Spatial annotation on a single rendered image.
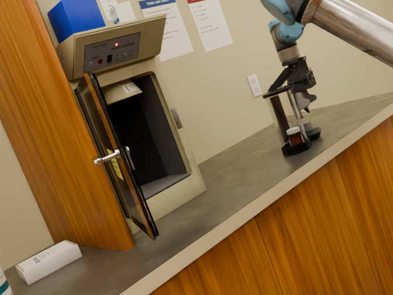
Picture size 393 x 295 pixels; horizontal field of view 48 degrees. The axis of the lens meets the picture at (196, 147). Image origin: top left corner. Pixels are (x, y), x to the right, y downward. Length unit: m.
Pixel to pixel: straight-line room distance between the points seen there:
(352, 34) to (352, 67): 2.09
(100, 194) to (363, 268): 0.96
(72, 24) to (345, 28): 0.67
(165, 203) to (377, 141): 0.88
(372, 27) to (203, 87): 1.16
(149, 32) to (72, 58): 0.26
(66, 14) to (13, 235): 0.78
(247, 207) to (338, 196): 0.47
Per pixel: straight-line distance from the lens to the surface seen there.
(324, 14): 1.14
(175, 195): 1.42
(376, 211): 1.79
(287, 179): 1.33
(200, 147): 2.07
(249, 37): 2.46
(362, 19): 1.14
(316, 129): 1.68
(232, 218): 1.16
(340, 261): 1.58
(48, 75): 1.20
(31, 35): 1.22
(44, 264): 1.32
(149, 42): 1.39
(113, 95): 1.38
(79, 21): 1.23
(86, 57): 1.26
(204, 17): 2.27
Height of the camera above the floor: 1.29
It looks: 8 degrees down
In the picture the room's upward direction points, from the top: 21 degrees counter-clockwise
